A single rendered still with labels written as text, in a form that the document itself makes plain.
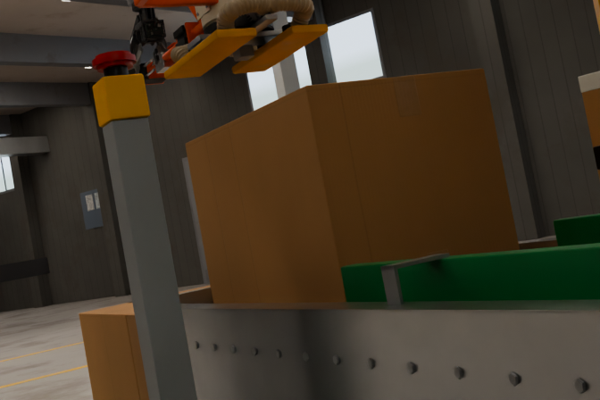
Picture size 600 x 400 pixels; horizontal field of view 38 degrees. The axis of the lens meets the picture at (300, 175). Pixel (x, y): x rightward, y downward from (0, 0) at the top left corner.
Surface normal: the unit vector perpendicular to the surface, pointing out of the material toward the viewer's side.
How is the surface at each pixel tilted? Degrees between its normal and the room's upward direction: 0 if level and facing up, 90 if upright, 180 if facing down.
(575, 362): 90
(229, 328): 90
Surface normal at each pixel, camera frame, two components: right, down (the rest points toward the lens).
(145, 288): 0.46, -0.14
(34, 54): 0.75, -0.18
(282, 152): -0.87, 0.14
